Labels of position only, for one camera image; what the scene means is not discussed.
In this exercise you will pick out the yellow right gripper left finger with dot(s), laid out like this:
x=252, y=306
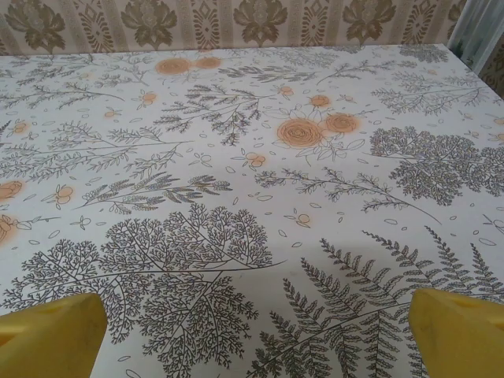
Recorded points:
x=47, y=338

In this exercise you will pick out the white floral tablecloth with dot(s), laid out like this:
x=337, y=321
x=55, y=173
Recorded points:
x=236, y=177

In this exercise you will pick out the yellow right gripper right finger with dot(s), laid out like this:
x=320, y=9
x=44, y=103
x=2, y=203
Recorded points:
x=460, y=338

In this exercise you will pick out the aluminium frame post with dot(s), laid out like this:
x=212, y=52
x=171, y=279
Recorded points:
x=466, y=31

